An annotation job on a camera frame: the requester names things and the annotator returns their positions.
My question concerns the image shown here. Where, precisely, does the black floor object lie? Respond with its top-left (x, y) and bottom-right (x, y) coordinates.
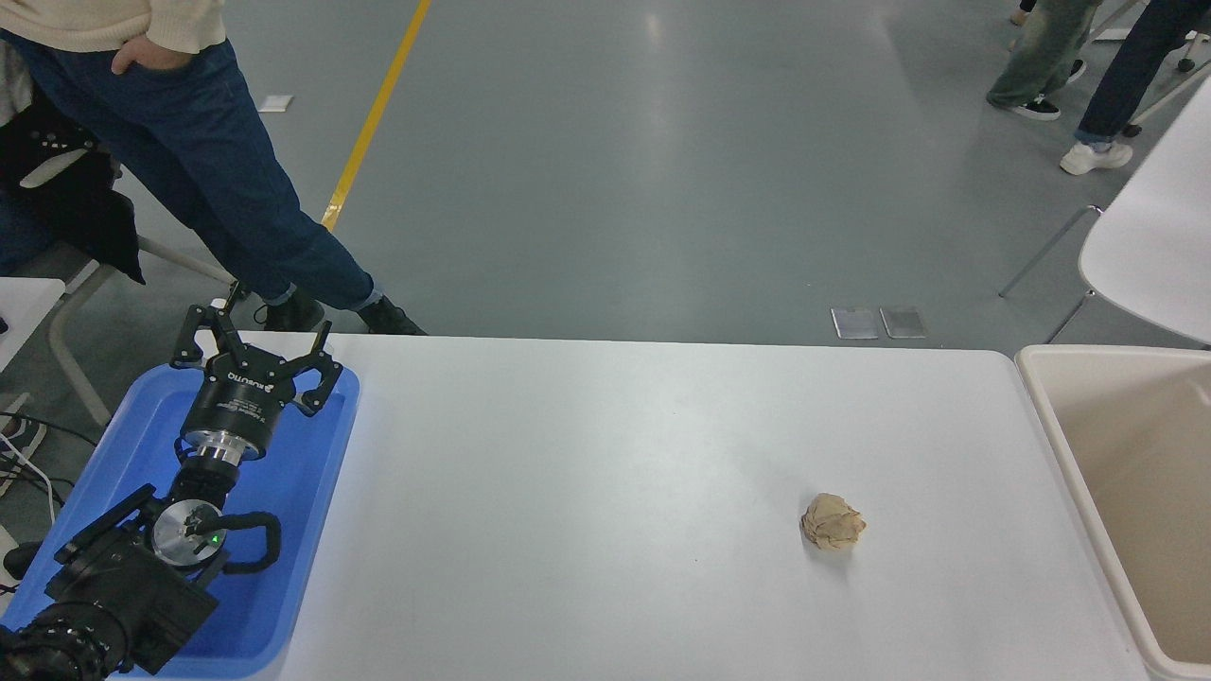
top-left (0, 541), bottom-right (43, 582)

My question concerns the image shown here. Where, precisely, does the person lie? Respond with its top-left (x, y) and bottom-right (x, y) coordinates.
top-left (986, 0), bottom-right (1103, 122)
top-left (0, 38), bottom-right (147, 287)
top-left (1060, 0), bottom-right (1211, 177)
top-left (0, 0), bottom-right (429, 337)

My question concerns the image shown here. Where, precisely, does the small white table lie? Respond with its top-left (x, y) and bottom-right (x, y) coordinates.
top-left (0, 277), bottom-right (67, 372)

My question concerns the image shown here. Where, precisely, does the large pale bin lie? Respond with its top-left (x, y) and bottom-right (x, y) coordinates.
top-left (1014, 344), bottom-right (1211, 681)

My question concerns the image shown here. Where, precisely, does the white floor cable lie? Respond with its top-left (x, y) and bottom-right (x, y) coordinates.
top-left (0, 435), bottom-right (58, 527)

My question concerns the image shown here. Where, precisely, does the white round chair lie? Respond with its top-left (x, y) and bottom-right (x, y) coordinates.
top-left (1000, 74), bottom-right (1211, 346)

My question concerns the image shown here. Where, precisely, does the crumpled tan paper ball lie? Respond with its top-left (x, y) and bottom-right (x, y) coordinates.
top-left (800, 492), bottom-right (868, 551)

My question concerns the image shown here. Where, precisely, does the blue plastic tray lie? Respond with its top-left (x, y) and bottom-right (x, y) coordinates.
top-left (0, 364), bottom-right (361, 680)

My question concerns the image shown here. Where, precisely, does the black floor cable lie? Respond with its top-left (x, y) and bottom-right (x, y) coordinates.
top-left (0, 413), bottom-right (75, 507)

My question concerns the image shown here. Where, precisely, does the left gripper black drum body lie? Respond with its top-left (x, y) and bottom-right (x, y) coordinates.
top-left (182, 346), bottom-right (305, 447)

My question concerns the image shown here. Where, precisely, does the white tube chair frame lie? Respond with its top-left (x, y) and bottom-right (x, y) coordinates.
top-left (43, 232), bottom-right (237, 427)

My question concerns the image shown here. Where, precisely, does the grey shoe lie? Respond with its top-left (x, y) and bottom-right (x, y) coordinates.
top-left (0, 416), bottom-right (44, 495)

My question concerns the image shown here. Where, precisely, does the wheeled chair base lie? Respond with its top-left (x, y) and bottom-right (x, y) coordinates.
top-left (1088, 0), bottom-right (1211, 139)

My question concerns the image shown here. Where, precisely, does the person's hand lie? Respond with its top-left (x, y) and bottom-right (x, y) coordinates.
top-left (110, 28), bottom-right (192, 76)

